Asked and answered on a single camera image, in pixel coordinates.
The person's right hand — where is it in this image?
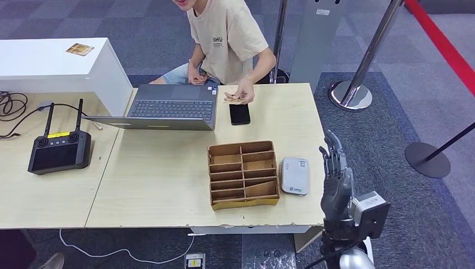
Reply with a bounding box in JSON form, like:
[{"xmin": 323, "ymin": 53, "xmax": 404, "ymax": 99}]
[{"xmin": 187, "ymin": 61, "xmax": 208, "ymax": 85}]

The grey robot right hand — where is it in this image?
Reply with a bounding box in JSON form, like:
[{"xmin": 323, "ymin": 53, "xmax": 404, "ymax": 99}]
[{"xmin": 318, "ymin": 129, "xmax": 355, "ymax": 225}]

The person's left hand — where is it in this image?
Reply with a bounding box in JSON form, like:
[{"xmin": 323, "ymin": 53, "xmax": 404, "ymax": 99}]
[{"xmin": 232, "ymin": 76, "xmax": 256, "ymax": 105}]

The person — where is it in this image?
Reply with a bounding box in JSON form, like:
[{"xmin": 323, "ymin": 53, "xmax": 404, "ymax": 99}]
[
  {"xmin": 0, "ymin": 230, "xmax": 66, "ymax": 269},
  {"xmin": 150, "ymin": 0, "xmax": 277, "ymax": 105}
]

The white card reader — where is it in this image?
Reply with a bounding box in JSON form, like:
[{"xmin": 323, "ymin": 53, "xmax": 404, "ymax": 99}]
[{"xmin": 280, "ymin": 156, "xmax": 311, "ymax": 196}]

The black smartphone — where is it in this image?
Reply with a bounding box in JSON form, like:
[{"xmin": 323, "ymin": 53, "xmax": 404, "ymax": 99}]
[{"xmin": 229, "ymin": 103, "xmax": 251, "ymax": 126}]

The grey open laptop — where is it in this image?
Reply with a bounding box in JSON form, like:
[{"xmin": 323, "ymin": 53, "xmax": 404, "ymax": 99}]
[{"xmin": 81, "ymin": 84, "xmax": 219, "ymax": 131}]

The thin chrome pole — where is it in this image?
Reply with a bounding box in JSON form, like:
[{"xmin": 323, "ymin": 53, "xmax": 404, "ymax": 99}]
[{"xmin": 269, "ymin": 0, "xmax": 290, "ymax": 84}]

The grey kiosk panel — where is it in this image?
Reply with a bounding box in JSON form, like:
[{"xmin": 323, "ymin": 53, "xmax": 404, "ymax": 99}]
[{"xmin": 289, "ymin": 0, "xmax": 351, "ymax": 94}]

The cardboard compartment organizer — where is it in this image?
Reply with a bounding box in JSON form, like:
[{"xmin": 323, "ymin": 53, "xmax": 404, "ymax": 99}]
[{"xmin": 207, "ymin": 140, "xmax": 281, "ymax": 211}]

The white box cabinet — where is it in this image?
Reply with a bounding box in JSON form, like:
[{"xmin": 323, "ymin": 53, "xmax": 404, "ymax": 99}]
[{"xmin": 0, "ymin": 37, "xmax": 133, "ymax": 118}]

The steel floor socket plate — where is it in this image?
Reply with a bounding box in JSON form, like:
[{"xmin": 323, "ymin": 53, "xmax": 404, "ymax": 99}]
[{"xmin": 184, "ymin": 253, "xmax": 206, "ymax": 269}]

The black remote controller with antennas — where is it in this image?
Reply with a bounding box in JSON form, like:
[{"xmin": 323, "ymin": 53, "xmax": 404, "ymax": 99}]
[{"xmin": 27, "ymin": 99, "xmax": 92, "ymax": 176}]

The red barrier belt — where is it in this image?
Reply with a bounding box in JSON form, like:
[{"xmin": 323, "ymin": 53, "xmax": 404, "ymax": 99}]
[{"xmin": 404, "ymin": 0, "xmax": 475, "ymax": 95}]

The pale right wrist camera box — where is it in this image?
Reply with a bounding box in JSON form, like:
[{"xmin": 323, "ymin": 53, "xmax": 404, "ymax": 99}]
[{"xmin": 350, "ymin": 191, "xmax": 391, "ymax": 240}]

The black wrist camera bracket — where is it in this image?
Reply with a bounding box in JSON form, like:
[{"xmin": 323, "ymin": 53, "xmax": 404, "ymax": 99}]
[{"xmin": 322, "ymin": 218, "xmax": 366, "ymax": 246}]

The black stanchion post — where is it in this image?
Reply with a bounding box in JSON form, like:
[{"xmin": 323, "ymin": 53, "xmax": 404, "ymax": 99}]
[{"xmin": 404, "ymin": 122, "xmax": 475, "ymax": 179}]

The chrome stanchion post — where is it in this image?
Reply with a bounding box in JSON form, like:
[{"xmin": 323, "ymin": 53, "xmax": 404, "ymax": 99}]
[{"xmin": 328, "ymin": 0, "xmax": 405, "ymax": 112}]

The thin black cable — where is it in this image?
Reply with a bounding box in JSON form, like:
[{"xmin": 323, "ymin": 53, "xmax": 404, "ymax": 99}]
[{"xmin": 0, "ymin": 102, "xmax": 104, "ymax": 140}]

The white floor cable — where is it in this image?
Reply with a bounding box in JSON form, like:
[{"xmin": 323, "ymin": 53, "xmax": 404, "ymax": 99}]
[{"xmin": 58, "ymin": 229, "xmax": 196, "ymax": 265}]

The black coiled cable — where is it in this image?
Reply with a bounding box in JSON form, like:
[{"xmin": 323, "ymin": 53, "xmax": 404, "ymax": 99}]
[{"xmin": 0, "ymin": 91, "xmax": 29, "ymax": 122}]

